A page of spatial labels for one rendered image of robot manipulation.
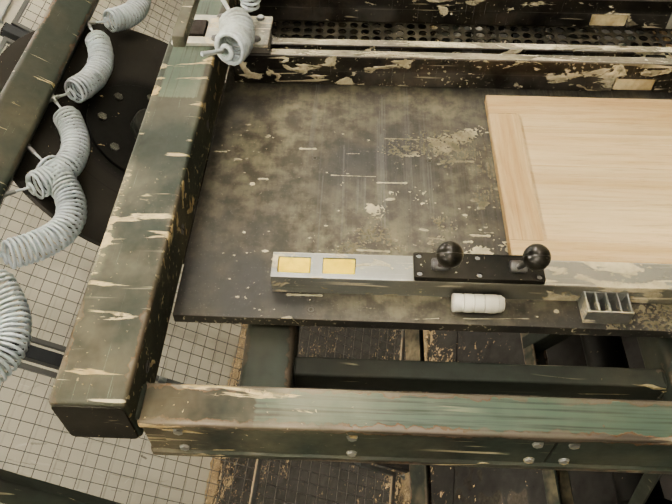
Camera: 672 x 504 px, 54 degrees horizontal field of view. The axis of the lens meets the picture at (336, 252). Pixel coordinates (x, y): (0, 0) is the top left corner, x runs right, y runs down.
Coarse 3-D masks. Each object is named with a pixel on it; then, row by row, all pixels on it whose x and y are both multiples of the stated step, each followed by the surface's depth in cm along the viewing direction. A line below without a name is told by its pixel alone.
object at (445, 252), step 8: (440, 248) 91; (448, 248) 91; (456, 248) 91; (440, 256) 91; (448, 256) 91; (456, 256) 91; (432, 264) 102; (440, 264) 92; (448, 264) 91; (456, 264) 91
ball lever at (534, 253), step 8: (528, 248) 91; (536, 248) 91; (544, 248) 91; (528, 256) 91; (536, 256) 90; (544, 256) 90; (512, 264) 101; (520, 264) 99; (528, 264) 91; (536, 264) 91; (544, 264) 91; (512, 272) 102; (520, 272) 102
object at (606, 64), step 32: (256, 0) 129; (256, 32) 132; (256, 64) 135; (288, 64) 135; (320, 64) 135; (352, 64) 134; (384, 64) 134; (416, 64) 134; (448, 64) 134; (480, 64) 133; (512, 64) 133; (544, 64) 133; (576, 64) 132; (608, 64) 132; (640, 64) 132
